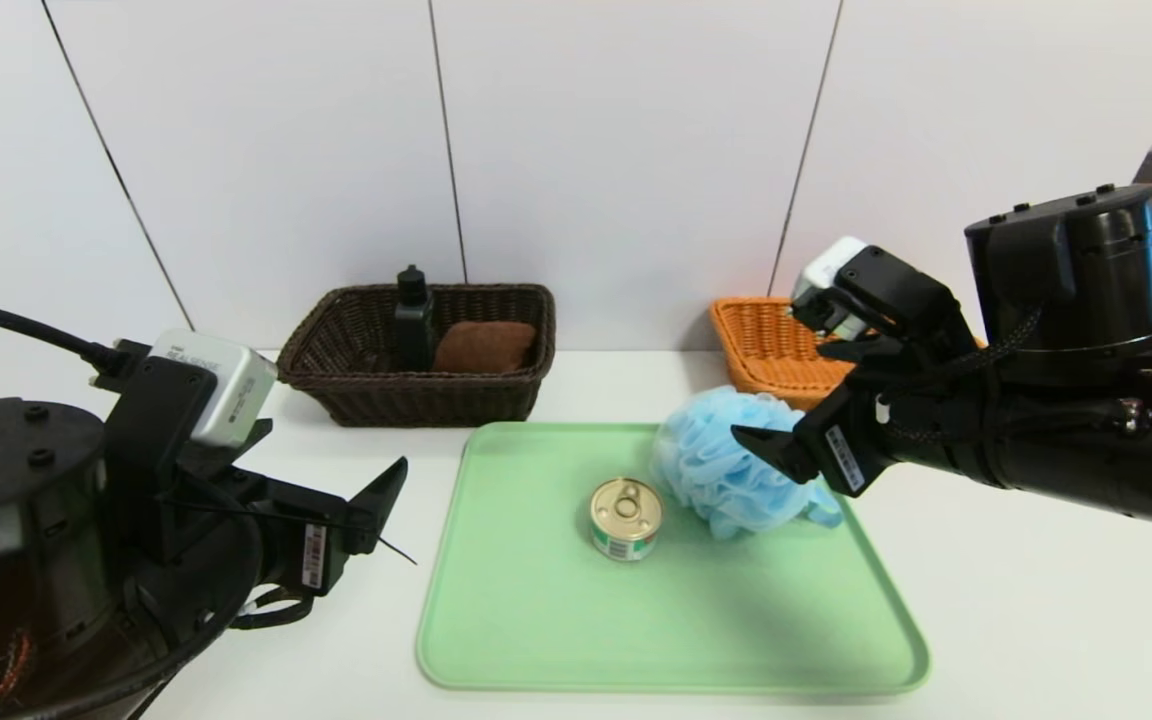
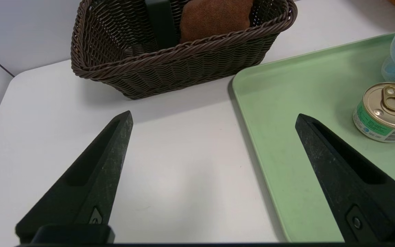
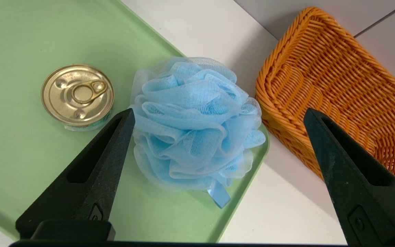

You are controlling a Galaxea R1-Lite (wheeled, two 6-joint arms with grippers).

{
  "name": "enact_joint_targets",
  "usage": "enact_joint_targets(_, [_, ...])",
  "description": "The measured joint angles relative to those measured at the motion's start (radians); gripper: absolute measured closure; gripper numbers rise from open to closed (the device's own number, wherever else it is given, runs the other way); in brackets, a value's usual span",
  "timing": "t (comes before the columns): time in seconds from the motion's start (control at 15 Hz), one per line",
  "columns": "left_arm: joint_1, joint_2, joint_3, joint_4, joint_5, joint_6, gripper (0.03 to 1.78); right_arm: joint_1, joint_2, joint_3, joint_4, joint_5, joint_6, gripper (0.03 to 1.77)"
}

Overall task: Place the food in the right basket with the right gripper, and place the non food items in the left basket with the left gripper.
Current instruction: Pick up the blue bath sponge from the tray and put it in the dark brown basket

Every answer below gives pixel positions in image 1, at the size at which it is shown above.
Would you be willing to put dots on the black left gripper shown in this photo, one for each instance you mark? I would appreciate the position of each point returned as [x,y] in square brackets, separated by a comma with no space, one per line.
[317,556]

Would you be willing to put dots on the orange wicker basket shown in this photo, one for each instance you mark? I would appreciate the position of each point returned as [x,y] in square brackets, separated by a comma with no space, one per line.
[766,345]

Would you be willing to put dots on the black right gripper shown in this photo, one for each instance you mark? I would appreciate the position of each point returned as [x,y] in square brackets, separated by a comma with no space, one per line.
[841,457]

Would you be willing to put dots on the brown microfiber towel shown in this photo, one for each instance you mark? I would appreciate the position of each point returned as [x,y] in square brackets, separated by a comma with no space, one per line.
[486,348]

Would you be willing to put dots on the green plastic tray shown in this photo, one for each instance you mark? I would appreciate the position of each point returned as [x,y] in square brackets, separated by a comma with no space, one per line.
[636,620]

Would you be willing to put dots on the blue mesh bath loofah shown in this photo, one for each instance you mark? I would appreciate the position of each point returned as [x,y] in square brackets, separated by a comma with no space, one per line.
[706,470]

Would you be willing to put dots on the black pump bottle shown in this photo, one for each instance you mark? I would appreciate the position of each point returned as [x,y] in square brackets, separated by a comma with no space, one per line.
[415,325]

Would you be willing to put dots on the dark brown wicker basket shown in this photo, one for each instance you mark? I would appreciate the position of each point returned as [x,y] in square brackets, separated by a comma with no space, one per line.
[376,400]

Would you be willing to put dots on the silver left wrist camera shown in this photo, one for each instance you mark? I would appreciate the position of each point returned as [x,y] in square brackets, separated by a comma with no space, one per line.
[231,385]

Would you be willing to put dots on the small round tin can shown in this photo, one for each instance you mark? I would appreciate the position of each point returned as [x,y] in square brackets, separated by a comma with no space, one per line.
[624,515]

